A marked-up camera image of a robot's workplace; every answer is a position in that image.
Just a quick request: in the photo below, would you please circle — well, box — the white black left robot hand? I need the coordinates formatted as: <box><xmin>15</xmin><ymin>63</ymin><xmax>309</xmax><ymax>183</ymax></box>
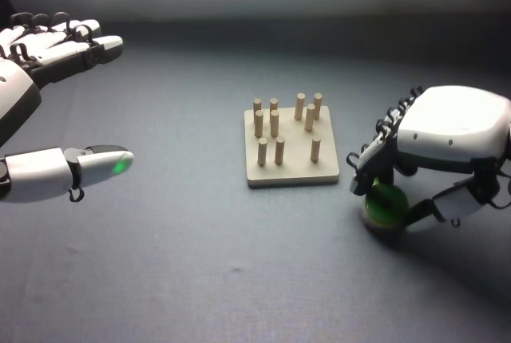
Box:
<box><xmin>0</xmin><ymin>11</ymin><xmax>135</xmax><ymax>203</ymax></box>

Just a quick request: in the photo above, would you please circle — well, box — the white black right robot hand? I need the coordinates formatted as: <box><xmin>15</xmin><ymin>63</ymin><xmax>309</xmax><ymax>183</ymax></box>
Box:
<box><xmin>346</xmin><ymin>85</ymin><xmax>511</xmax><ymax>235</ymax></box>

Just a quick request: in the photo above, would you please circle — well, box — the stack of coloured rings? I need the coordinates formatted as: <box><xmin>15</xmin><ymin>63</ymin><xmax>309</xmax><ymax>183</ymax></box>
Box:
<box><xmin>361</xmin><ymin>182</ymin><xmax>410</xmax><ymax>235</ymax></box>

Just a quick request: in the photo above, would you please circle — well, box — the wooden peg board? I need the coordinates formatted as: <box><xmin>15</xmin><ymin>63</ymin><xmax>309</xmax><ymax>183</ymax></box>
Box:
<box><xmin>244</xmin><ymin>93</ymin><xmax>341</xmax><ymax>189</ymax></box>

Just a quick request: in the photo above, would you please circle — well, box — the grey table cloth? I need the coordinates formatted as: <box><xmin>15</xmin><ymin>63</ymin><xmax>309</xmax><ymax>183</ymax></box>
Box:
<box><xmin>0</xmin><ymin>19</ymin><xmax>511</xmax><ymax>343</ymax></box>

